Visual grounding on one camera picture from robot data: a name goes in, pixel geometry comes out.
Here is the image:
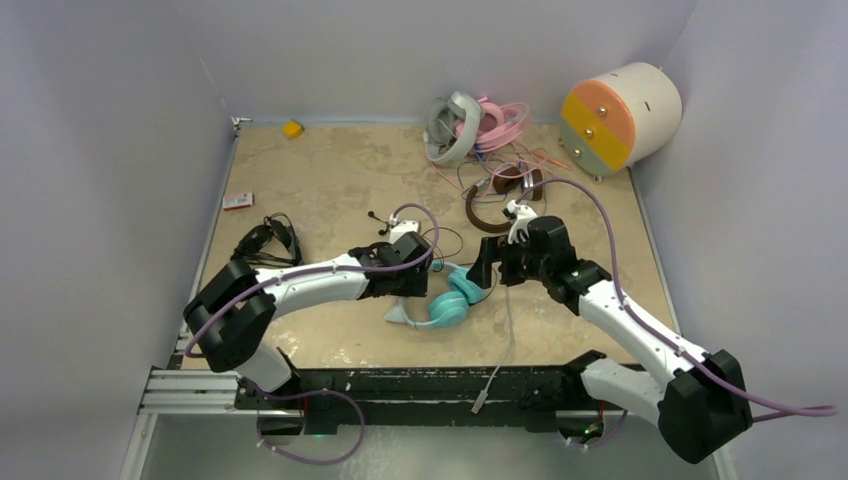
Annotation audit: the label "small red white box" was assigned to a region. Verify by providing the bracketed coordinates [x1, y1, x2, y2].
[221, 192, 255, 211]

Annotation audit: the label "grey white headphones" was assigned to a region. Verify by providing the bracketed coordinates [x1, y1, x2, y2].
[423, 91, 483, 166]

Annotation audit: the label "white usb cable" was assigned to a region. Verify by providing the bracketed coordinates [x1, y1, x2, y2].
[470, 281, 518, 417]

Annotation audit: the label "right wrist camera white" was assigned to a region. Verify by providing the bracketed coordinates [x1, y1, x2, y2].
[503, 200, 537, 244]

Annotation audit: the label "pink headphones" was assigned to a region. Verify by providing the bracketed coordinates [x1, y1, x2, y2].
[474, 96, 531, 153]

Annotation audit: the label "brown headphones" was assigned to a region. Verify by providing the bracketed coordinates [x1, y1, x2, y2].
[465, 166, 544, 234]

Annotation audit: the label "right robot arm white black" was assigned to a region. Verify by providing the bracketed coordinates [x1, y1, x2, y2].
[467, 216, 753, 464]

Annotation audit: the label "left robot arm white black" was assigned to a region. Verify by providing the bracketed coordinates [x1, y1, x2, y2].
[183, 232, 434, 409]

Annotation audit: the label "black headphones with cable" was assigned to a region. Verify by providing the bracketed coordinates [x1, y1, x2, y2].
[230, 212, 305, 268]

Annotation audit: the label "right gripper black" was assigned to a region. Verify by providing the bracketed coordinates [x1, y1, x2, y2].
[466, 232, 551, 290]

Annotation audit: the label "yellow small object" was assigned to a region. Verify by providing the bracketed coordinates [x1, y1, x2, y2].
[281, 120, 305, 139]

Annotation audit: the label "teal white cat headphones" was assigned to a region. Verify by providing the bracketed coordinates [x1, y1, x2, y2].
[383, 259, 486, 330]

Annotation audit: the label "round drawer cabinet orange yellow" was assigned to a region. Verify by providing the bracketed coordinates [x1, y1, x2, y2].
[559, 62, 683, 178]

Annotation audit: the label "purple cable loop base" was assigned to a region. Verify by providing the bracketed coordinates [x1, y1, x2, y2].
[255, 386, 367, 466]

